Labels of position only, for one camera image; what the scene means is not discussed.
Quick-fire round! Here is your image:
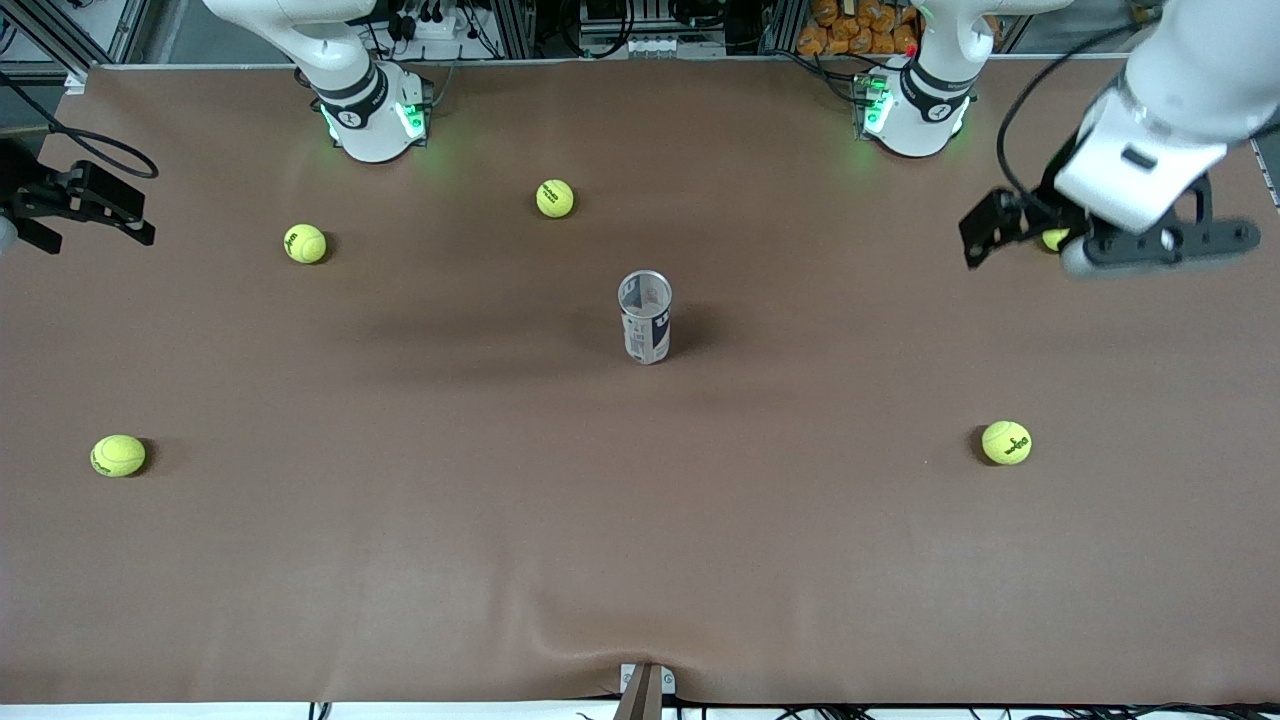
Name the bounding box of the white power strip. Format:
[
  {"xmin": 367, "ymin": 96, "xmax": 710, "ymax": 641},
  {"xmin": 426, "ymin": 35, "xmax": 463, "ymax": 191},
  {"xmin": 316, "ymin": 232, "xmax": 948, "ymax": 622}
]
[{"xmin": 395, "ymin": 8, "xmax": 471, "ymax": 43}]

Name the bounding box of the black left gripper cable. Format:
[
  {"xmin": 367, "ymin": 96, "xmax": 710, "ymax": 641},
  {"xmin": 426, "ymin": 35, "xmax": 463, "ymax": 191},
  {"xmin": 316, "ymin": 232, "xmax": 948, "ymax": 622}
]
[{"xmin": 997, "ymin": 20, "xmax": 1166, "ymax": 201}]

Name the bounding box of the metal camera post bracket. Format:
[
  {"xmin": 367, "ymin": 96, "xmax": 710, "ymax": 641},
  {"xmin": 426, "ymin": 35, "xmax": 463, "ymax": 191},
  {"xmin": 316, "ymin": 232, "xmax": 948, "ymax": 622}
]
[{"xmin": 613, "ymin": 662, "xmax": 677, "ymax": 720}]

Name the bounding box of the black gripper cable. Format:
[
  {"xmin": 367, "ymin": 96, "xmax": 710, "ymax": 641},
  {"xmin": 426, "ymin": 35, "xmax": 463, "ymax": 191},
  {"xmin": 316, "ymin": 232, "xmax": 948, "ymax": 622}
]
[
  {"xmin": 997, "ymin": 20, "xmax": 1166, "ymax": 201},
  {"xmin": 0, "ymin": 68, "xmax": 161, "ymax": 183}
]

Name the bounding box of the aluminium frame strut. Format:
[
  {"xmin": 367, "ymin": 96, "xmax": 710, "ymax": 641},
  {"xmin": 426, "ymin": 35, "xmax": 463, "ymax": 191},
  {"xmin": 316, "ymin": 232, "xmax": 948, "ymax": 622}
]
[{"xmin": 15, "ymin": 0, "xmax": 96, "ymax": 79}]

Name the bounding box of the orange fruit pile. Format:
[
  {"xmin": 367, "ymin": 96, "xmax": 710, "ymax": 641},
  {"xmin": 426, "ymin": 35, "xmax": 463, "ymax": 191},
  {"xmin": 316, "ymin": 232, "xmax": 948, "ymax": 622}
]
[{"xmin": 797, "ymin": 0, "xmax": 921, "ymax": 57}]

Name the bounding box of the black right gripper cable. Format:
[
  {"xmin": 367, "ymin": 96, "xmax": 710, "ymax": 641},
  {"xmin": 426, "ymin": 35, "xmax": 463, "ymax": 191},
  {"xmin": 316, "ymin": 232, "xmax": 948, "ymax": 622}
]
[{"xmin": 0, "ymin": 68, "xmax": 161, "ymax": 183}]

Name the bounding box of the white blue tennis ball can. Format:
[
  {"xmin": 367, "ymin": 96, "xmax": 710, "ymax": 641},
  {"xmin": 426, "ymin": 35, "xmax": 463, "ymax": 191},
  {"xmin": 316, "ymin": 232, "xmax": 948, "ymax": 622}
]
[{"xmin": 618, "ymin": 270, "xmax": 674, "ymax": 366}]

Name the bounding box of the brown table mat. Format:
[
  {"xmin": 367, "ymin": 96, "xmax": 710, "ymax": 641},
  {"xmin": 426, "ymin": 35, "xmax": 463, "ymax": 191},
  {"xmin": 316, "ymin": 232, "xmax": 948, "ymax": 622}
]
[{"xmin": 0, "ymin": 58, "xmax": 1280, "ymax": 706}]

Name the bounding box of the aluminium frame post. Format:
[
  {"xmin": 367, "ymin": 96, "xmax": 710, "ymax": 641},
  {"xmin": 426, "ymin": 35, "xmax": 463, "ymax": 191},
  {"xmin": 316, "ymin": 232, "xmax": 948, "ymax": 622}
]
[
  {"xmin": 497, "ymin": 0, "xmax": 536, "ymax": 59},
  {"xmin": 762, "ymin": 0, "xmax": 806, "ymax": 56}
]

